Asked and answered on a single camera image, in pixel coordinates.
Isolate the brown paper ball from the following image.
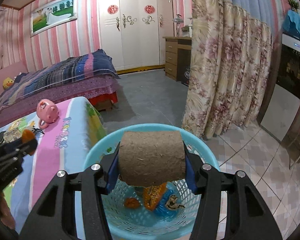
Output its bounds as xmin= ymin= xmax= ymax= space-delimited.
xmin=165 ymin=194 xmax=185 ymax=211

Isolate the blue cloth on refrigerator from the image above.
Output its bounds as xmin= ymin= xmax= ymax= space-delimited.
xmin=282 ymin=10 xmax=300 ymax=40

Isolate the brown cardboard piece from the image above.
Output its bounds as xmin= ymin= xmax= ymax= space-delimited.
xmin=118 ymin=131 xmax=186 ymax=187

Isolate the orange snack wrapper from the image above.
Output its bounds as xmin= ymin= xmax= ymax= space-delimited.
xmin=142 ymin=183 xmax=167 ymax=211

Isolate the grey printed foil packet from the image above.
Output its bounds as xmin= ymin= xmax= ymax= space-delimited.
xmin=3 ymin=128 xmax=22 ymax=142

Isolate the turquoise plastic laundry basket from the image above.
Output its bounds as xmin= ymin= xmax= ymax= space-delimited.
xmin=84 ymin=123 xmax=219 ymax=239

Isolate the wooden desk with drawers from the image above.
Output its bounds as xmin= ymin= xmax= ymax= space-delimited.
xmin=164 ymin=36 xmax=192 ymax=82

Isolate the black box under desk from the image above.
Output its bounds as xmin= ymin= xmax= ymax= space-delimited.
xmin=181 ymin=66 xmax=190 ymax=86

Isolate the white wardrobe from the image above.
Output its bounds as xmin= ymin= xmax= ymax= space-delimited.
xmin=98 ymin=0 xmax=174 ymax=71

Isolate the bed with plaid quilt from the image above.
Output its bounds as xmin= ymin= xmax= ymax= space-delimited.
xmin=0 ymin=49 xmax=119 ymax=127

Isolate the yellow duck plush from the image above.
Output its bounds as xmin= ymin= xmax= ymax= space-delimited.
xmin=2 ymin=77 xmax=14 ymax=90

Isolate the floral curtain right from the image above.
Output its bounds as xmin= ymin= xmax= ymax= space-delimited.
xmin=182 ymin=0 xmax=273 ymax=138

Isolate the framed wedding photo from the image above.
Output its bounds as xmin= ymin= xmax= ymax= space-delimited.
xmin=30 ymin=0 xmax=78 ymax=37

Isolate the potted green plant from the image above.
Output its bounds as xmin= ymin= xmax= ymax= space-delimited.
xmin=287 ymin=0 xmax=300 ymax=13

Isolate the blue plastic bag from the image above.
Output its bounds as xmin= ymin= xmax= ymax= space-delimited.
xmin=153 ymin=189 xmax=175 ymax=218

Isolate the orange plastic cap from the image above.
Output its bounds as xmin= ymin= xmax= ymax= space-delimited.
xmin=21 ymin=129 xmax=37 ymax=144

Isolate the white refrigerator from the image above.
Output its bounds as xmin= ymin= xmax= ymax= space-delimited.
xmin=257 ymin=34 xmax=300 ymax=142

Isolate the left human hand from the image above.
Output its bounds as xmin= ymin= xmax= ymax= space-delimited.
xmin=0 ymin=192 xmax=15 ymax=230

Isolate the pink piggy bank mug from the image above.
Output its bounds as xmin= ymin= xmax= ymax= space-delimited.
xmin=36 ymin=99 xmax=59 ymax=129

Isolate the desk lamp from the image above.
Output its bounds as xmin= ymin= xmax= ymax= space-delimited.
xmin=172 ymin=14 xmax=184 ymax=37

